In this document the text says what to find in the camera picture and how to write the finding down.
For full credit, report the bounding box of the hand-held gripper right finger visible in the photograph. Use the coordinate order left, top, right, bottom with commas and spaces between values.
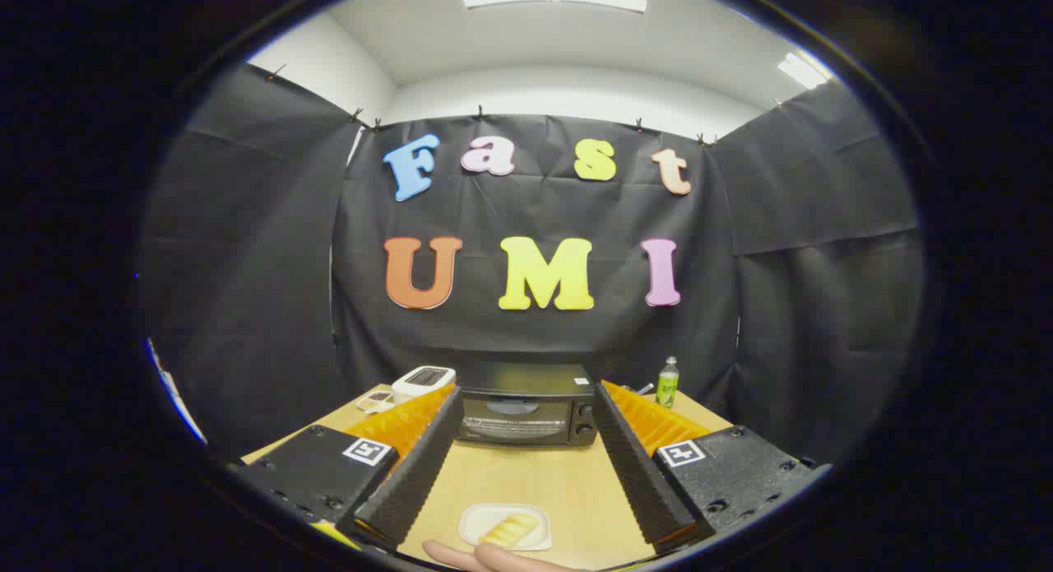
591, 380, 832, 556

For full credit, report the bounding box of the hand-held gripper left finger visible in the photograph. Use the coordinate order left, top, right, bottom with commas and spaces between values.
230, 383, 466, 554

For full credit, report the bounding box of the golden bread roll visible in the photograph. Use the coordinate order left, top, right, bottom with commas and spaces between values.
479, 513, 540, 548

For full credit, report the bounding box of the black toaster oven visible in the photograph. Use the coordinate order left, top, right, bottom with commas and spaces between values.
455, 362, 599, 448

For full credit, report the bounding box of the white pop-up toaster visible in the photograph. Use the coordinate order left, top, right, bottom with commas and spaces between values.
392, 365, 457, 404

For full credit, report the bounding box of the white plastic tray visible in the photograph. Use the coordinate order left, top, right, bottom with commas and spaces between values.
458, 503, 553, 552

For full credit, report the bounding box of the green drink bottle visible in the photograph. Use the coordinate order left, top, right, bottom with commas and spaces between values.
656, 356, 680, 410

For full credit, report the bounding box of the small ceiling light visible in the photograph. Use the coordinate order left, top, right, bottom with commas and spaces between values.
777, 52, 833, 91

